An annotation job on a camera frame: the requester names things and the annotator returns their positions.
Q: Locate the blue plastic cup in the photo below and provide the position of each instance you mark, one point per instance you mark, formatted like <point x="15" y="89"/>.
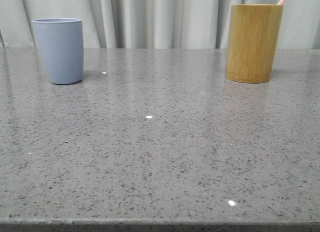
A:
<point x="61" y="47"/>

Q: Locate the bamboo wooden cup holder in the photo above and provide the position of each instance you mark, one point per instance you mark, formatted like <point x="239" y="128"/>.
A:
<point x="252" y="42"/>

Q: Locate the grey-white curtain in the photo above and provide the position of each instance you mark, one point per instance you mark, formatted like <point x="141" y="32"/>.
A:
<point x="160" y="24"/>

